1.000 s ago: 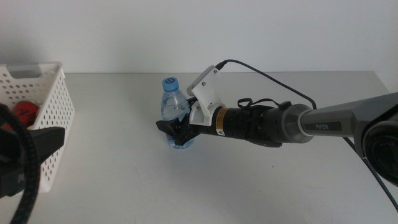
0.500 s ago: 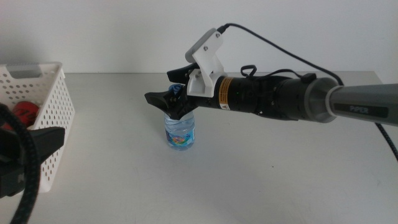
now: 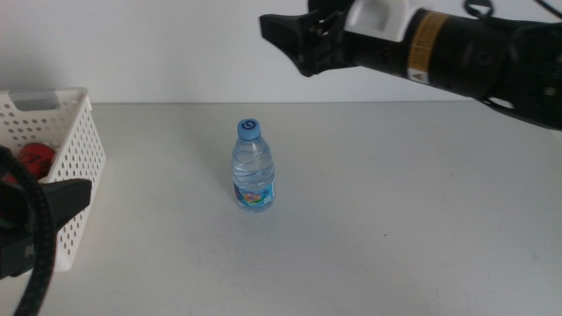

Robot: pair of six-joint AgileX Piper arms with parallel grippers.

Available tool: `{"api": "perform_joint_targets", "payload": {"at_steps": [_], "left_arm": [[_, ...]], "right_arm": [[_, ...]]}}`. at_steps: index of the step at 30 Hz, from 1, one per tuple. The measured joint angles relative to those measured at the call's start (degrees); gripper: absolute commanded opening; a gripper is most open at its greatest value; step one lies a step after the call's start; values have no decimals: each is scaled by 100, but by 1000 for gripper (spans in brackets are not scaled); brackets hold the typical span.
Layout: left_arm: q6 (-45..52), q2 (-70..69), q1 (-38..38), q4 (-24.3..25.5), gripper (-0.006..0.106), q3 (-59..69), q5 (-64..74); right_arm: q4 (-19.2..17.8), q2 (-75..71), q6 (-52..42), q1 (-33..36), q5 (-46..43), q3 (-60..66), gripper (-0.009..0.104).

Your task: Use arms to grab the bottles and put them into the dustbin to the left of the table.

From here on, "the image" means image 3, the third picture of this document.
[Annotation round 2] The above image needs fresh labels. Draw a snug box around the red soda can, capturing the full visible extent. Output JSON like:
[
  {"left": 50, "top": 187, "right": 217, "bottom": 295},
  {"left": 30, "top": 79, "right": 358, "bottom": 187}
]
[{"left": 2, "top": 142, "right": 58, "bottom": 185}]

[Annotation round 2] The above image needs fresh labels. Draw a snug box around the small blue-capped water bottle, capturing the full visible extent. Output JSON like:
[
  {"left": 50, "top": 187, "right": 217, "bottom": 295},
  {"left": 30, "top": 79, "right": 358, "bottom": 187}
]
[{"left": 231, "top": 118, "right": 277, "bottom": 214}]

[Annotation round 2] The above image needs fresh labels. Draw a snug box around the white perforated plastic basket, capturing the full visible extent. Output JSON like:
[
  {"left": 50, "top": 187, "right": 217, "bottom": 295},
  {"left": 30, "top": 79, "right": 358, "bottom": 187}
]
[{"left": 0, "top": 87, "right": 107, "bottom": 273}]

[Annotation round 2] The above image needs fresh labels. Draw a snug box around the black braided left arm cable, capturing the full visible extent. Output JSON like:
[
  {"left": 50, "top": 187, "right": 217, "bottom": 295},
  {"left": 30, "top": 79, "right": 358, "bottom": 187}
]
[{"left": 0, "top": 145, "right": 58, "bottom": 316}]

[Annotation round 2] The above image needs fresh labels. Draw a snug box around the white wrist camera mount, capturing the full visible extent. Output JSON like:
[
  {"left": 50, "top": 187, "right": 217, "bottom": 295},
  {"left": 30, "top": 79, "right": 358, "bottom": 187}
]
[{"left": 343, "top": 0, "right": 425, "bottom": 44}]

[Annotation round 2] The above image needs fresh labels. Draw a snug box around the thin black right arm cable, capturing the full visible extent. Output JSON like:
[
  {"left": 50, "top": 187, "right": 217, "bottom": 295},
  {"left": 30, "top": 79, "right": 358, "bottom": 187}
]
[{"left": 464, "top": 0, "right": 562, "bottom": 21}]

